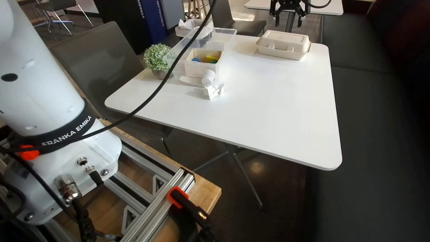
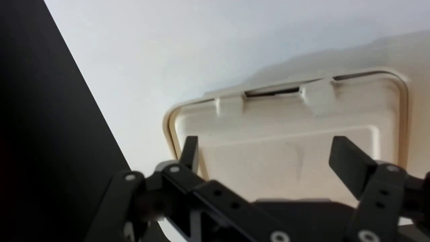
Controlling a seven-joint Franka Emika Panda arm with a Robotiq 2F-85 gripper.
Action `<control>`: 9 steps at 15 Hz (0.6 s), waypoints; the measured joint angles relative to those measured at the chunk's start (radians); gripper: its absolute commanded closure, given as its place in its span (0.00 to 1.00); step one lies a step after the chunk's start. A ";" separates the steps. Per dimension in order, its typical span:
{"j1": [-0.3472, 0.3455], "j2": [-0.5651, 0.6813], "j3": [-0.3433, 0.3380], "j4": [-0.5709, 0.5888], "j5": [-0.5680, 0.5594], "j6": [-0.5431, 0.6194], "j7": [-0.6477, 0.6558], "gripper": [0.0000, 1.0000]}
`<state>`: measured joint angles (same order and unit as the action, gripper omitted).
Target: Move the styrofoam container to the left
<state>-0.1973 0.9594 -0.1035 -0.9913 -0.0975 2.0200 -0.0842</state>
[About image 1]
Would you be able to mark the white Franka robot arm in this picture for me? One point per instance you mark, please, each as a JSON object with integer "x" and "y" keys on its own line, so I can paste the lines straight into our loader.
{"x": 45, "y": 89}

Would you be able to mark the orange black clamp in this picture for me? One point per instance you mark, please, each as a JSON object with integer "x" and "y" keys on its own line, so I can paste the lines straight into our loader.
{"x": 189, "y": 208}

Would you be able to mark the blue black cabinet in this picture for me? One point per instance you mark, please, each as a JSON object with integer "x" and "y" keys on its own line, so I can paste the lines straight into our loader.
{"x": 130, "y": 17}

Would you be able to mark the dark grey chair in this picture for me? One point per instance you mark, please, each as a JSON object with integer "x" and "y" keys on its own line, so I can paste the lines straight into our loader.
{"x": 95, "y": 58}
{"x": 237, "y": 20}

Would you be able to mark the small white open box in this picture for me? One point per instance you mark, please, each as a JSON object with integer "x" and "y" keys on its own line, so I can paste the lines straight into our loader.
{"x": 199, "y": 68}

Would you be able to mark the dark bench sofa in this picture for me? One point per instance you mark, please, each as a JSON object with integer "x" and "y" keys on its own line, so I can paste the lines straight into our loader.
{"x": 381, "y": 111}

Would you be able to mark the clear plastic bin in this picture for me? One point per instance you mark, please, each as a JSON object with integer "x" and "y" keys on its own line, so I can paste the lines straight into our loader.
{"x": 224, "y": 33}

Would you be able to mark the aluminium profile frame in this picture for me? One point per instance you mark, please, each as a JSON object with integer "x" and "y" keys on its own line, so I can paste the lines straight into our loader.
{"x": 148, "y": 210}

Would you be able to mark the yellow block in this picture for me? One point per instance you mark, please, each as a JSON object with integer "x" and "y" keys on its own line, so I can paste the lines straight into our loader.
{"x": 212, "y": 56}

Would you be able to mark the white folding table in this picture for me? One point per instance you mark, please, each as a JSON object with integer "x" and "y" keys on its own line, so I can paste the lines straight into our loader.
{"x": 331, "y": 7}

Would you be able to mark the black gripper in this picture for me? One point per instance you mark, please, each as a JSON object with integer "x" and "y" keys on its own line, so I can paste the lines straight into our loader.
{"x": 291, "y": 2}

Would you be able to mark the grey chair metal legs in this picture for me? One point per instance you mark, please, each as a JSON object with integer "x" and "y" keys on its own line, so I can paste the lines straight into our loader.
{"x": 58, "y": 15}

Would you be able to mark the metal table base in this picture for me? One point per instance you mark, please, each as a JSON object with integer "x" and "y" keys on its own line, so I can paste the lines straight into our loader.
{"x": 244, "y": 172}

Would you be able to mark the green ball plant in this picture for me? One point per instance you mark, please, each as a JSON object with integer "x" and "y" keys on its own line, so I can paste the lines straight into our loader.
{"x": 158, "y": 55}

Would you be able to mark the white styrofoam container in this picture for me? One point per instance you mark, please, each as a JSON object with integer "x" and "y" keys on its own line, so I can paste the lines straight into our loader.
{"x": 283, "y": 44}

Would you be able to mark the wooden mounting board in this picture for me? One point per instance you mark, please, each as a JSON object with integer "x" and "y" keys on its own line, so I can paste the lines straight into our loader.
{"x": 206, "y": 192}

